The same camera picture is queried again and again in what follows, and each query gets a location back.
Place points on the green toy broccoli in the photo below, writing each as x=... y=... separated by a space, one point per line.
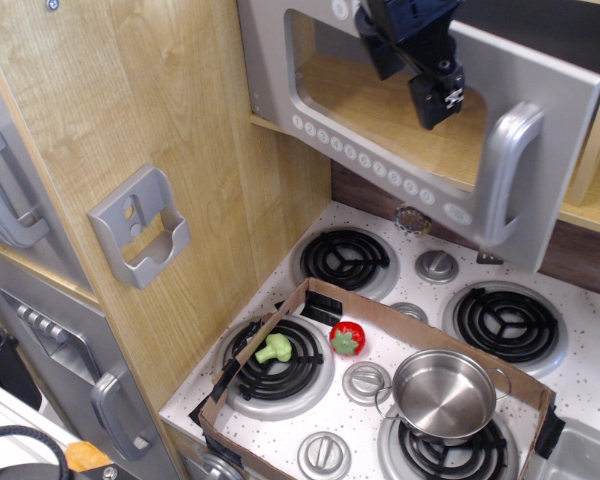
x=277 y=346

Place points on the back right black burner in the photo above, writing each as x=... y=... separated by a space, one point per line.
x=510 y=321

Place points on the steel sink basin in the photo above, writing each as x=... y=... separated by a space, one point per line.
x=565 y=449

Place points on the front left black burner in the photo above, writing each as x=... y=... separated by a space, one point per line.
x=275 y=390

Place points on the red toy strawberry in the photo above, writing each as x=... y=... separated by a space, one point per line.
x=347 y=338

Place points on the grey wall phone holder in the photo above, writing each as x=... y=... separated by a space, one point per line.
x=120 y=218

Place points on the back grey stove knob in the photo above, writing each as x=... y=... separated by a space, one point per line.
x=437 y=267

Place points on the brown cardboard barrier frame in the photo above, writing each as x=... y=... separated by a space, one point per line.
x=268 y=449

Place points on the middle grey stove knob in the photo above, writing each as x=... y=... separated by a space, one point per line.
x=411 y=310

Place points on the grey ice dispenser panel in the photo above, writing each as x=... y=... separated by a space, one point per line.
x=62 y=345

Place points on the grey toy microwave door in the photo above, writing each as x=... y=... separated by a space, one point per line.
x=539 y=109

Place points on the lower grey fridge handle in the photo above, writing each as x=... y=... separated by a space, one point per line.
x=103 y=401

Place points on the stainless steel pot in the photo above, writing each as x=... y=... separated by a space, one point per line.
x=445 y=396

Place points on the orange tape piece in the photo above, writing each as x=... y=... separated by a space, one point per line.
x=82 y=456

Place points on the wooden microwave shelf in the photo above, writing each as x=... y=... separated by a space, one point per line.
x=383 y=112

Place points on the black device at left edge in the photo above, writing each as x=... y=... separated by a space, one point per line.
x=15 y=377

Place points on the back left black burner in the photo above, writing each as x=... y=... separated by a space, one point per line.
x=351 y=258

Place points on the hanging metal spatula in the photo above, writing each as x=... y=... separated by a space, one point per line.
x=487 y=258

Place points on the black burner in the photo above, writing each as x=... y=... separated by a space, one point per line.
x=351 y=258
x=490 y=454
x=510 y=321
x=275 y=390

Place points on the front grey stove knob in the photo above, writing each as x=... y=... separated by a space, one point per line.
x=324 y=456

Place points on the centre grey stove knob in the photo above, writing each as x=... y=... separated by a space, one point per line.
x=366 y=384

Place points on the grey stove knob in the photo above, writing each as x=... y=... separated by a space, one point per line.
x=366 y=384
x=437 y=267
x=324 y=456
x=411 y=310

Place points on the hanging metal strainer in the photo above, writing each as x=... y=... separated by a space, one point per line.
x=411 y=222

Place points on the front right black burner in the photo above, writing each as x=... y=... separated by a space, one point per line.
x=490 y=454

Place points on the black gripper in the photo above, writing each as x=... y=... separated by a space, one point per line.
x=413 y=35

